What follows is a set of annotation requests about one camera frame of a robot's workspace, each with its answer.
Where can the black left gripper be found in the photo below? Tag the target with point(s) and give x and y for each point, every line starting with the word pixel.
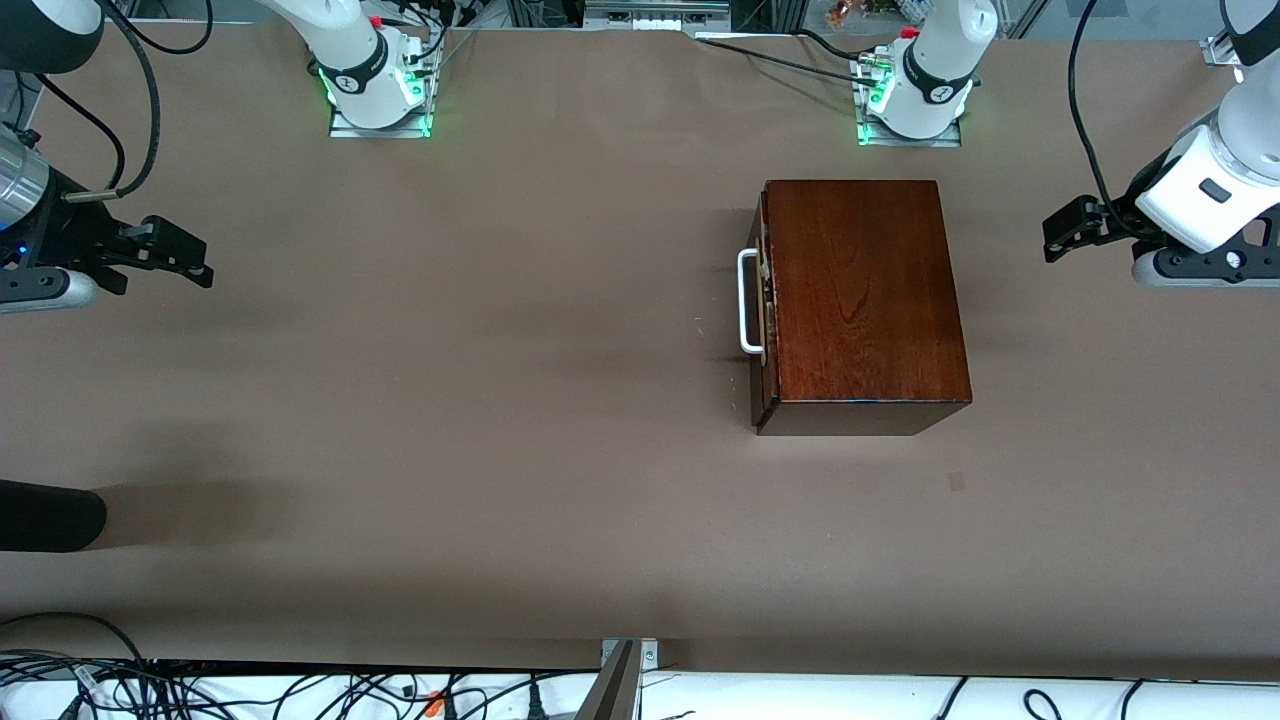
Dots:
pixel 1120 217

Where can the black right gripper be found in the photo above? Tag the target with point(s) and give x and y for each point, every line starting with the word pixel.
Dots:
pixel 62 232

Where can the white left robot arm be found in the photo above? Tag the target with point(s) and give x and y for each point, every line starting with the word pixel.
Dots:
pixel 935 70

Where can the dark wooden cabinet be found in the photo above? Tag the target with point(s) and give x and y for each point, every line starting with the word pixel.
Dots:
pixel 870 300

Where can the black cylinder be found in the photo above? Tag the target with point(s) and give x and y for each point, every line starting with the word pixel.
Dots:
pixel 45 516

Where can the small copper coloured object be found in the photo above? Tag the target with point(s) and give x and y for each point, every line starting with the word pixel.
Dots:
pixel 838 12

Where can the grey device with ports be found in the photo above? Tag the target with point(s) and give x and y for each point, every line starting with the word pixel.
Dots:
pixel 655 12

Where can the orange plug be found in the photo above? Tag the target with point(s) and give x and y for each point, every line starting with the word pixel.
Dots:
pixel 434 704

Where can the grey metal beam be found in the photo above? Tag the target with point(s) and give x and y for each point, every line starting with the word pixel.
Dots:
pixel 610 695

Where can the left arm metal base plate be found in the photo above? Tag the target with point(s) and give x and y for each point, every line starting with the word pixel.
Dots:
pixel 910 142

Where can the silver aluminium frame rail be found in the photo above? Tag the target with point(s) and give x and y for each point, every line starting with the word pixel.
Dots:
pixel 1220 50

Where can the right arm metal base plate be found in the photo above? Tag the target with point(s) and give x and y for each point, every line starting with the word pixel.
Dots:
pixel 380 130

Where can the silver metal bracket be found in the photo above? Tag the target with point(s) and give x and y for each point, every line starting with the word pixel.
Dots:
pixel 650 652

